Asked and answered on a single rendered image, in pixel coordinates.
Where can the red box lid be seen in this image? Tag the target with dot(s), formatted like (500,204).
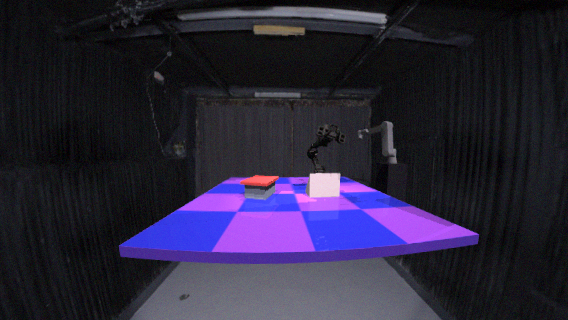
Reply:
(259,180)

